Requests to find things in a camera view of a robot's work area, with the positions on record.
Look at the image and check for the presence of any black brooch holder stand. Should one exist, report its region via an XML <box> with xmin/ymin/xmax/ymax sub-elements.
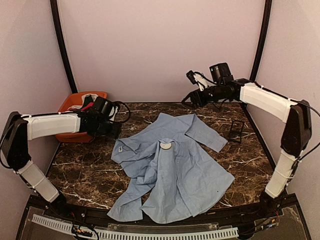
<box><xmin>228</xmin><ymin>119</ymin><xmax>245</xmax><ymax>144</ymax></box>

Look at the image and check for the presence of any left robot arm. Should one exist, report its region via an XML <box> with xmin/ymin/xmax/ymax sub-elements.
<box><xmin>0</xmin><ymin>96</ymin><xmax>123</xmax><ymax>218</ymax></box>

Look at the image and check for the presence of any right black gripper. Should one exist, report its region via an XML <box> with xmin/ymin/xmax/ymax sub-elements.
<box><xmin>181</xmin><ymin>82</ymin><xmax>225</xmax><ymax>109</ymax></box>

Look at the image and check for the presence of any white cloth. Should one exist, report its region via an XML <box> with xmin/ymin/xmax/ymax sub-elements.
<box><xmin>81</xmin><ymin>93</ymin><xmax>99</xmax><ymax>107</ymax></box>

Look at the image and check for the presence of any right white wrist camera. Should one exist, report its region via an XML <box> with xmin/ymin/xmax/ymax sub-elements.
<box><xmin>186</xmin><ymin>70</ymin><xmax>215</xmax><ymax>92</ymax></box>

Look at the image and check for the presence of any red cloth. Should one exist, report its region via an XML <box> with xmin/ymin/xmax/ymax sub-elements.
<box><xmin>80</xmin><ymin>102</ymin><xmax>94</xmax><ymax>111</ymax></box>

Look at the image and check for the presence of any black left frame pole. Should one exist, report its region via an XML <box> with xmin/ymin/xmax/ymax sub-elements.
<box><xmin>49</xmin><ymin>0</ymin><xmax>78</xmax><ymax>94</ymax></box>

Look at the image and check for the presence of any black right frame pole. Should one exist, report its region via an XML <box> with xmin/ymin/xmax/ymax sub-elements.
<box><xmin>248</xmin><ymin>0</ymin><xmax>273</xmax><ymax>83</ymax></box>

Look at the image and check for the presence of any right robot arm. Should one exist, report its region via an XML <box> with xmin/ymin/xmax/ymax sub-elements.
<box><xmin>182</xmin><ymin>62</ymin><xmax>312</xmax><ymax>217</ymax></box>

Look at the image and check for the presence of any black frame pole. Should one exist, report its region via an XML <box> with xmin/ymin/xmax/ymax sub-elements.
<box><xmin>248</xmin><ymin>0</ymin><xmax>273</xmax><ymax>83</ymax></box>
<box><xmin>49</xmin><ymin>0</ymin><xmax>78</xmax><ymax>94</ymax></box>

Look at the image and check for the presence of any white perforated cable tray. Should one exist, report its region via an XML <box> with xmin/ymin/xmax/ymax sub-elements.
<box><xmin>31</xmin><ymin>214</ymin><xmax>239</xmax><ymax>240</ymax></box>

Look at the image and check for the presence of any light blue shirt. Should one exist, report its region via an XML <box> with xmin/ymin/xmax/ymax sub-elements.
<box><xmin>108</xmin><ymin>113</ymin><xmax>235</xmax><ymax>224</ymax></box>

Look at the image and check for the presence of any orange plastic basket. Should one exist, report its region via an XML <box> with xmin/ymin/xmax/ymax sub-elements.
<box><xmin>55</xmin><ymin>91</ymin><xmax>107</xmax><ymax>143</ymax></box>

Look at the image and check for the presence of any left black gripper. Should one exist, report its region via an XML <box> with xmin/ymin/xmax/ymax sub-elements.
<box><xmin>96</xmin><ymin>118</ymin><xmax>123</xmax><ymax>139</ymax></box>

